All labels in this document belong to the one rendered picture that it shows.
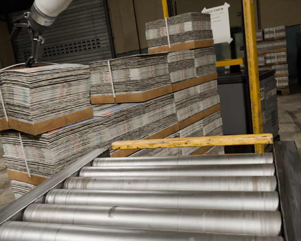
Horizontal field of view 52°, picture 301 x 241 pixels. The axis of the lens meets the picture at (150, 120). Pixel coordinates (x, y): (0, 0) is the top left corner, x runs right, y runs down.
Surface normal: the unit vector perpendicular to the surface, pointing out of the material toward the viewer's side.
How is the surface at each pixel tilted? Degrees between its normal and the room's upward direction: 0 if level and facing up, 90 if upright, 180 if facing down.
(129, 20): 90
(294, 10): 90
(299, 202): 0
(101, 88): 90
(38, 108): 98
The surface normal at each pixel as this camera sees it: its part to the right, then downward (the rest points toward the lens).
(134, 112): 0.79, 0.00
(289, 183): -0.15, -0.97
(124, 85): -0.56, 0.24
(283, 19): -0.32, 0.23
